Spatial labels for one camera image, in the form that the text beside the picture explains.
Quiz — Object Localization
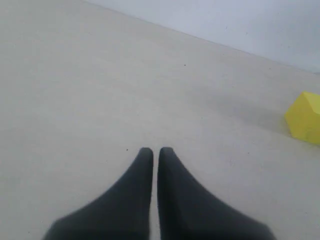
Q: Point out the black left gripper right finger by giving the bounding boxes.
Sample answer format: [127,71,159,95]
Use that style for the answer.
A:
[157,147,275,240]

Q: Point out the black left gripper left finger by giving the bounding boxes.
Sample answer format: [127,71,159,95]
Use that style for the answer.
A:
[44,147,153,240]

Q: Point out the yellow cube block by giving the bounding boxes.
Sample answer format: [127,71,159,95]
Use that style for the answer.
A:
[284,91,320,145]

